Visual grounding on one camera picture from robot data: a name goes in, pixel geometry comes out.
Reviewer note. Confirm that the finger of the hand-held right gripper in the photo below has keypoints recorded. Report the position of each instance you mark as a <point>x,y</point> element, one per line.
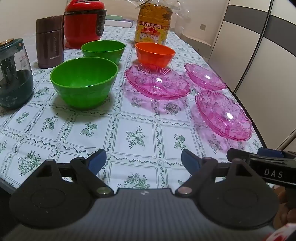
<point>269,152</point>
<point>238,154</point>

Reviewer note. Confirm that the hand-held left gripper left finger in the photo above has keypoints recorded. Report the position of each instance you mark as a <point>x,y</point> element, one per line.
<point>98,160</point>

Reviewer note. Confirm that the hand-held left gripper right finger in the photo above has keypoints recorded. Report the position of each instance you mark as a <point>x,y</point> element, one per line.
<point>189,161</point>

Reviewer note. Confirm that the green plastic bowl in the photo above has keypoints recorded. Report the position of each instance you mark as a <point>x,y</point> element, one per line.
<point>83,78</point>
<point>103,49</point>

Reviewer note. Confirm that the orange plastic bowl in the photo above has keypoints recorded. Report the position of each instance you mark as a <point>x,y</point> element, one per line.
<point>153,54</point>

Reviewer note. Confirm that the person's right hand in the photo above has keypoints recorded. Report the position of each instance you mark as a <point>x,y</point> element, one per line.
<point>289,208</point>

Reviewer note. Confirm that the green floral tablecloth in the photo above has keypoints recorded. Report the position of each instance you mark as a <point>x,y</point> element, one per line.
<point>138,129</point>

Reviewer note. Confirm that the large pink transparent plate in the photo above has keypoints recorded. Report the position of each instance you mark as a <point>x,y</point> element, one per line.
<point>157,82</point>

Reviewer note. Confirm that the grey and white wardrobe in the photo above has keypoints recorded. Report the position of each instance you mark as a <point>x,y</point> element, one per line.
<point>254,58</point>

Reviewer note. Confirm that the dark green glass jar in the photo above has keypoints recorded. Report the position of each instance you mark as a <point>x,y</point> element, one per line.
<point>15,78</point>

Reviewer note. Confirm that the white low cabinet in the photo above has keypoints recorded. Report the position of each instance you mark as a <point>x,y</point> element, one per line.
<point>196,44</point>

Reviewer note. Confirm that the brown thermos flask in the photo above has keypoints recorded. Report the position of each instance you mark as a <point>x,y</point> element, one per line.
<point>49,41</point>

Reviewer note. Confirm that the red rice cooker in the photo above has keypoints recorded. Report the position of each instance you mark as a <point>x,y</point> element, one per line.
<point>83,25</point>

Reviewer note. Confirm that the white flat box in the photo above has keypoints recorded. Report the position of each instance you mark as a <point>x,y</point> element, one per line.
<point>120,23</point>

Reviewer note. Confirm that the large cooking oil bottle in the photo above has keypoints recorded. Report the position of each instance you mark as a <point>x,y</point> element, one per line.
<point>153,23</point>

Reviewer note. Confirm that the pale green flat box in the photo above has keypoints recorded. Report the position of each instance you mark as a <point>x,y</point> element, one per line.
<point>113,17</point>

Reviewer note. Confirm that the clear plastic bag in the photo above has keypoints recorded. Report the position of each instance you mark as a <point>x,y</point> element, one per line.
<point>180,16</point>

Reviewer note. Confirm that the wall socket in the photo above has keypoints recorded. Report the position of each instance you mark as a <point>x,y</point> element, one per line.
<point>203,26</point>

